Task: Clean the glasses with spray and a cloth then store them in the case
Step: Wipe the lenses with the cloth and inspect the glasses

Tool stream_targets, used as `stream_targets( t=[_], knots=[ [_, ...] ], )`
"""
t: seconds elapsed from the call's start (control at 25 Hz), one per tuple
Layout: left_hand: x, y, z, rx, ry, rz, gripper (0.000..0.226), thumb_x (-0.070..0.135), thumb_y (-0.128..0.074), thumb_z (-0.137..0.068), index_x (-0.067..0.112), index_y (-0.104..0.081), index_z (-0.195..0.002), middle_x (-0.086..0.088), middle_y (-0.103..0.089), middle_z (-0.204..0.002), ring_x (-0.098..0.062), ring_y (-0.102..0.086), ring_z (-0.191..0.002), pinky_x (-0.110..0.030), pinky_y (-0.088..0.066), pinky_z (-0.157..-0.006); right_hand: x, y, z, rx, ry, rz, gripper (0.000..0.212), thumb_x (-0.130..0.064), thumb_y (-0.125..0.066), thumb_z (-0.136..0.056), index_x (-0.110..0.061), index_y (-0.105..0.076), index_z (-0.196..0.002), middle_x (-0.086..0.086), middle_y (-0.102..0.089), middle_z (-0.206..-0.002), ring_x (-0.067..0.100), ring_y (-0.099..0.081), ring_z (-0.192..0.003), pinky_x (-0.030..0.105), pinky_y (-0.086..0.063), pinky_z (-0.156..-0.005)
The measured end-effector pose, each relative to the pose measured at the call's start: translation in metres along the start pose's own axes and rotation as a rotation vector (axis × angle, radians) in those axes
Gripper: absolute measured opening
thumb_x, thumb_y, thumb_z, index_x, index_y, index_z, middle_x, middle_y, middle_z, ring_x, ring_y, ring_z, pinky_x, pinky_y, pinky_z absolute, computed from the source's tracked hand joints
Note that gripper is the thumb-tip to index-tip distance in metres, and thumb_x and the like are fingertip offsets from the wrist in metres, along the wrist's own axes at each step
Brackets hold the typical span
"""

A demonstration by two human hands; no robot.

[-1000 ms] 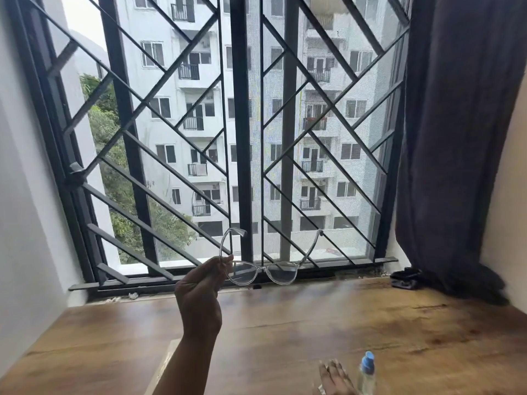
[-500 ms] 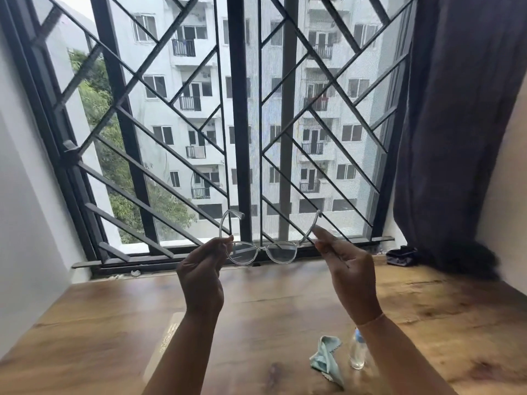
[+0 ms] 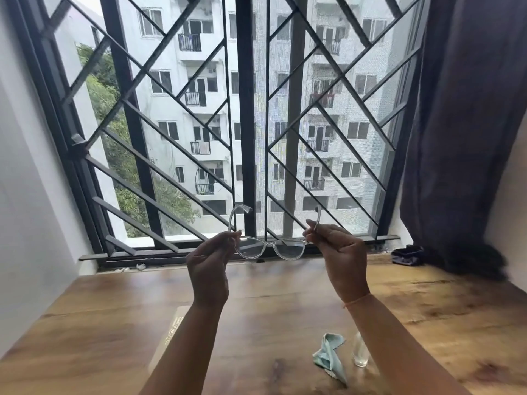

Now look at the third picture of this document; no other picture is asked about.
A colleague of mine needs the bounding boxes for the person's left hand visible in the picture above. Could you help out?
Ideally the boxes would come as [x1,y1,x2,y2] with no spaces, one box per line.
[186,230,243,310]

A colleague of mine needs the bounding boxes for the person's right hand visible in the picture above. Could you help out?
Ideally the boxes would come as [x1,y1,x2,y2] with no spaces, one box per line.
[302,219,371,305]

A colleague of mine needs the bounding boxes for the clear-framed eyeglasses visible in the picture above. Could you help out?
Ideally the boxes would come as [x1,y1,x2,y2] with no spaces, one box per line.
[227,203,323,262]

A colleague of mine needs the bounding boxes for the translucent yellowish glasses case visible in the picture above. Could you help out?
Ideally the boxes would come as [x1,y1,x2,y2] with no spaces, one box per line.
[147,305,191,373]

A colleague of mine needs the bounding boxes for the small spray bottle blue cap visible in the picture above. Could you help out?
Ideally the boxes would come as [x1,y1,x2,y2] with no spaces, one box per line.
[352,331,370,369]

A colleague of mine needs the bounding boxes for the light green cleaning cloth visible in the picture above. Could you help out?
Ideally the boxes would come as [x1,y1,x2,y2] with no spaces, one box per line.
[311,332,349,386]

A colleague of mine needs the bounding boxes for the person's left forearm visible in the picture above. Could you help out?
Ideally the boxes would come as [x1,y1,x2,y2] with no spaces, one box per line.
[139,302,225,395]

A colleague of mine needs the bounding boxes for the person's right forearm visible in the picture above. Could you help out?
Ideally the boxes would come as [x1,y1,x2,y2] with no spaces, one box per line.
[345,294,472,395]

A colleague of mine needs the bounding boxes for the dark crumpled cloth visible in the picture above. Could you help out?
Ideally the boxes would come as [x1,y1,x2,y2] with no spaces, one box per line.
[391,244,425,267]

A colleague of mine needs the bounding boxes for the pink wrist thread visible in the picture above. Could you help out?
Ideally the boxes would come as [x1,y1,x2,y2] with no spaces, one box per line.
[342,292,372,309]

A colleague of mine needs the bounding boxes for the black metal window grille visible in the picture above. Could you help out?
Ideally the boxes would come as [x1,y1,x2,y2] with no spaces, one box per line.
[37,0,425,261]

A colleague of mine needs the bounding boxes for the white apartment building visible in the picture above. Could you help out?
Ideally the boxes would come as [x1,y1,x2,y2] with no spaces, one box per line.
[119,0,412,237]

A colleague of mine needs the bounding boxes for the green tree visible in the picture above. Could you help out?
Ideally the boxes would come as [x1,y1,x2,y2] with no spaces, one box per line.
[76,43,200,238]

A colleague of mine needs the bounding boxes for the dark curtain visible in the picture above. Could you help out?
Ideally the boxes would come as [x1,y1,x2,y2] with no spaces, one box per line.
[400,0,527,280]

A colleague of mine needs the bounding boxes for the black window frame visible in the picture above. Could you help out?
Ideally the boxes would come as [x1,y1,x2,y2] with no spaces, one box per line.
[8,0,431,270]

